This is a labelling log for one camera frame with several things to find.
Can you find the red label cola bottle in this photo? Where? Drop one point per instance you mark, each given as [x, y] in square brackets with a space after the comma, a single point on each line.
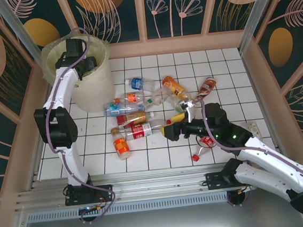
[206, 141]

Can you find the orange yellow juice bottle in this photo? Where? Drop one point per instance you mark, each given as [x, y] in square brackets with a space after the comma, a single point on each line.
[173, 86]

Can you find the right aluminium corner post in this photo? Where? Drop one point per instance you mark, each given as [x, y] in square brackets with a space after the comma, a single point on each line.
[254, 9]

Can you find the small blue label water bottle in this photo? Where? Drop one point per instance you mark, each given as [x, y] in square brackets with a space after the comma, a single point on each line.
[137, 83]

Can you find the cream plastic bin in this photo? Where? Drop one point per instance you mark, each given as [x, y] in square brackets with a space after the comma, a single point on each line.
[95, 92]

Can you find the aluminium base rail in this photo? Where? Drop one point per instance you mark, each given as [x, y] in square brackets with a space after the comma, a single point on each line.
[153, 184]

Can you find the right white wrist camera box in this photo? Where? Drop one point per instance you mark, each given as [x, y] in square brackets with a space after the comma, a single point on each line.
[189, 106]

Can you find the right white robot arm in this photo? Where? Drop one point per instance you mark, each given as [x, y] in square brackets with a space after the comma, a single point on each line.
[268, 156]

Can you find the brown milk tea bottle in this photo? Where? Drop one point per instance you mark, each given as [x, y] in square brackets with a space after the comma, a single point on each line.
[208, 85]

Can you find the right black mount plate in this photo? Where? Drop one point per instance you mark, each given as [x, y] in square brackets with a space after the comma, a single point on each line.
[213, 180]

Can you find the left aluminium corner post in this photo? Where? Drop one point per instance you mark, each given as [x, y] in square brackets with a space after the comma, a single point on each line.
[17, 27]

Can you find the aluminium corner post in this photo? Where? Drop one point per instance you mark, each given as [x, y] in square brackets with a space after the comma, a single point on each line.
[254, 9]
[17, 27]

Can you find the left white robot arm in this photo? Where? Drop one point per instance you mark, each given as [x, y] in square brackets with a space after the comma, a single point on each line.
[57, 87]

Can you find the white bottle green print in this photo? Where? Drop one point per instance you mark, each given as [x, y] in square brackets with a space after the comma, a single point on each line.
[253, 129]

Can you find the right aluminium side rail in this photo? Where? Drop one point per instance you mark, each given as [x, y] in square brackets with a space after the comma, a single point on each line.
[254, 82]

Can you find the left black mount plate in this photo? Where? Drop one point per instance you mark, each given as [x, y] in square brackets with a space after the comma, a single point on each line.
[105, 190]

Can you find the large clear blue label bottle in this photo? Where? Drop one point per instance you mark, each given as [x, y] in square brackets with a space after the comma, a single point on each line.
[116, 111]

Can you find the orange NFC juice bottle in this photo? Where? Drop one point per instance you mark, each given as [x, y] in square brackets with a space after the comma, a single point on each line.
[121, 147]

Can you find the aluminium side rail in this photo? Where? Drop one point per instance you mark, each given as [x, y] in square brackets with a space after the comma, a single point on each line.
[34, 170]
[254, 82]

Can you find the black mount plate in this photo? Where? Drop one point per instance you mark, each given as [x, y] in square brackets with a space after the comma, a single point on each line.
[213, 180]
[105, 190]

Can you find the left aluminium side rail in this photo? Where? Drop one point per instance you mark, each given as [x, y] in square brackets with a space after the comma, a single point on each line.
[34, 170]

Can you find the clear bottle orange label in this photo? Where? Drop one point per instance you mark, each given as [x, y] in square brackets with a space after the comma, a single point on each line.
[131, 97]

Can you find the clear bottle green cap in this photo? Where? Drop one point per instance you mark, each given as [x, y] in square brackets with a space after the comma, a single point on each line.
[159, 95]

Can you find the red and gold tea bottle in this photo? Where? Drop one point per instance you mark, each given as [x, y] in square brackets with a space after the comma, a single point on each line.
[133, 117]

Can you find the clear bottle red label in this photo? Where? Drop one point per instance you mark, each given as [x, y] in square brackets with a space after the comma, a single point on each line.
[139, 131]

